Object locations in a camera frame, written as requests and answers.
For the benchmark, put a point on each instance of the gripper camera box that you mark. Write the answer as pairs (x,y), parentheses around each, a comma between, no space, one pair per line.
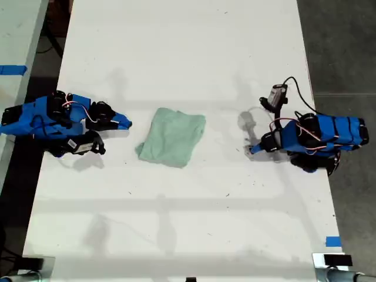
(82,146)
(277,94)

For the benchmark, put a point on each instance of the grey metal pipe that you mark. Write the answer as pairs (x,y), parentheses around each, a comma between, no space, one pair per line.
(20,277)
(346,276)

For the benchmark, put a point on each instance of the gripper camera stalk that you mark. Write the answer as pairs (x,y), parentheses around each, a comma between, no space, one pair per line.
(99,142)
(278,113)

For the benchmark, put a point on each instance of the blue tape strip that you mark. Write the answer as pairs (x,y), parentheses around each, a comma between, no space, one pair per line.
(333,241)
(13,70)

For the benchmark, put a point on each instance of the small black box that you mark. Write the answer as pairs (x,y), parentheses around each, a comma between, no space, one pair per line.
(337,260)
(33,263)

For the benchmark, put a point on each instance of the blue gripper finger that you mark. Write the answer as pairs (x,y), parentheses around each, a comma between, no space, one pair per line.
(256,149)
(122,118)
(124,126)

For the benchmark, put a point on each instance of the pale green T-shirt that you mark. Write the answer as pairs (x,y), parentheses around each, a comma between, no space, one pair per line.
(173,135)

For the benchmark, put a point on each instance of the white side table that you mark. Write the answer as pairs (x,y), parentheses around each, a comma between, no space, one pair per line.
(17,29)

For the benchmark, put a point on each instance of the metal table bracket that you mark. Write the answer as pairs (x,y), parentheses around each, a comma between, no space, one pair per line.
(49,263)
(318,260)

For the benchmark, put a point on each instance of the robot arm blue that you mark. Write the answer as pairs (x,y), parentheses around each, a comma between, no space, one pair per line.
(332,130)
(32,117)

